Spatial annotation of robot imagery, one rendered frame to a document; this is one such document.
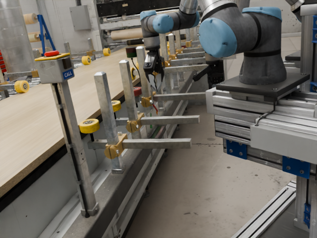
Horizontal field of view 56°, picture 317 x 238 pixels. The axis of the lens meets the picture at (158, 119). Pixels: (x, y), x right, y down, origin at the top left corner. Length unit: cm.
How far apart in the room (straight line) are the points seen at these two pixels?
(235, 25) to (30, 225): 91
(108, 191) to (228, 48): 66
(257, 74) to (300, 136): 26
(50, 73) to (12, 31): 453
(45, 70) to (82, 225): 49
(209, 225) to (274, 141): 121
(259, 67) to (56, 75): 61
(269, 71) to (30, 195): 88
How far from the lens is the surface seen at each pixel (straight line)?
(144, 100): 160
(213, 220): 206
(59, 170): 126
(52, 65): 86
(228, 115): 112
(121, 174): 124
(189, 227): 202
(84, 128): 124
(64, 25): 1228
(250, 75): 102
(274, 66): 102
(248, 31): 94
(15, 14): 543
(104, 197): 113
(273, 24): 101
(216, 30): 89
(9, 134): 139
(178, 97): 163
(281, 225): 172
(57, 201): 127
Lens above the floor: 130
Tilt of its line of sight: 20 degrees down
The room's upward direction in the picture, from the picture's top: 8 degrees counter-clockwise
